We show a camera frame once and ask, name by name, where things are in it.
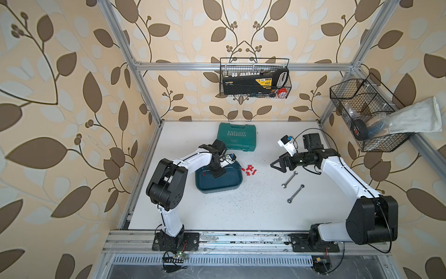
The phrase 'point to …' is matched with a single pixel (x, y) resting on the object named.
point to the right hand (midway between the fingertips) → (277, 161)
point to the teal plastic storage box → (205, 182)
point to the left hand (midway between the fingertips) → (219, 170)
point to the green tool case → (241, 138)
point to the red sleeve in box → (204, 174)
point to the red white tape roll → (282, 92)
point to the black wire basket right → (366, 113)
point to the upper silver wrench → (284, 185)
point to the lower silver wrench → (290, 200)
